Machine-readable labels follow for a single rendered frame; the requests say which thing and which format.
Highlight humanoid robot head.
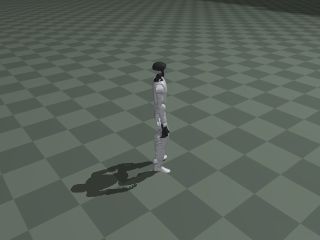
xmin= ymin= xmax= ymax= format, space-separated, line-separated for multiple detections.
xmin=152 ymin=61 xmax=166 ymax=82

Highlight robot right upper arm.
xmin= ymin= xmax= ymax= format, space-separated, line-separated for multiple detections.
xmin=155 ymin=84 xmax=166 ymax=110

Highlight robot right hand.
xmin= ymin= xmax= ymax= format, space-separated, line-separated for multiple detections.
xmin=160 ymin=124 xmax=170 ymax=138

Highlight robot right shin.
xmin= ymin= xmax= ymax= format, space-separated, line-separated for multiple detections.
xmin=156 ymin=145 xmax=166 ymax=169

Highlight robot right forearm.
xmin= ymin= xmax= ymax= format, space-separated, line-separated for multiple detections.
xmin=159 ymin=106 xmax=167 ymax=128

